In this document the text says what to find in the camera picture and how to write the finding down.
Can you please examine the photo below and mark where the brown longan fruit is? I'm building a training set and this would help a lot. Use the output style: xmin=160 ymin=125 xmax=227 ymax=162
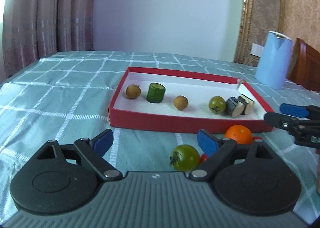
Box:
xmin=174 ymin=95 xmax=188 ymax=111
xmin=126 ymin=84 xmax=141 ymax=99

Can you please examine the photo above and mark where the green cucumber piece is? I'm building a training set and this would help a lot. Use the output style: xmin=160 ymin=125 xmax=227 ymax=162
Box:
xmin=146 ymin=82 xmax=166 ymax=103

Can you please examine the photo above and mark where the large green tomato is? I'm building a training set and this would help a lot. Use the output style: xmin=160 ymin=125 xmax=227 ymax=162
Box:
xmin=170 ymin=144 xmax=200 ymax=171

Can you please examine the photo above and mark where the red shallow cardboard box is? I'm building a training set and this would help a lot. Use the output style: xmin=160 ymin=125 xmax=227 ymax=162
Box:
xmin=108 ymin=67 xmax=272 ymax=133

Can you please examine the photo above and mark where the white wall switch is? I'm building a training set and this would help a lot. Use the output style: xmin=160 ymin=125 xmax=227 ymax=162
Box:
xmin=251 ymin=43 xmax=264 ymax=57

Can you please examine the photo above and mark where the gold framed headboard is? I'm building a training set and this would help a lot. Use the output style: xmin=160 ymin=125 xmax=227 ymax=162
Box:
xmin=234 ymin=0 xmax=319 ymax=66

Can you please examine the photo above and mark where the dark sugarcane piece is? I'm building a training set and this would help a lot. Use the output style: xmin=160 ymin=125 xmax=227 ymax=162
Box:
xmin=237 ymin=94 xmax=255 ymax=115
xmin=226 ymin=97 xmax=245 ymax=118

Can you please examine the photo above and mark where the light blue kettle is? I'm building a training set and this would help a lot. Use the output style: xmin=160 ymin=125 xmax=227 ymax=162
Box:
xmin=255 ymin=31 xmax=292 ymax=90

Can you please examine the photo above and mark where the small green tomato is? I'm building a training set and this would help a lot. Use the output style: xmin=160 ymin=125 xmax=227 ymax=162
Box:
xmin=208 ymin=96 xmax=226 ymax=114

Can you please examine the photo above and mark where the red cherry tomato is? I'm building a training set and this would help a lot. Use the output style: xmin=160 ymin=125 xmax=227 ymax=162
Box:
xmin=199 ymin=153 xmax=208 ymax=164
xmin=252 ymin=136 xmax=263 ymax=142

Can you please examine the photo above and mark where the orange mandarin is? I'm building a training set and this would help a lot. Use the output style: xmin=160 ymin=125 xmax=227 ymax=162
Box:
xmin=224 ymin=125 xmax=253 ymax=144

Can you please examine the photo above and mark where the brown wooden chair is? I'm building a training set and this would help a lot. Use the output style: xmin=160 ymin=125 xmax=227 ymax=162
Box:
xmin=289 ymin=38 xmax=319 ymax=92

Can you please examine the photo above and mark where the pink patterned curtain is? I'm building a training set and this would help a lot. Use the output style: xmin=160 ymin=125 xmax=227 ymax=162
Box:
xmin=2 ymin=0 xmax=94 ymax=78

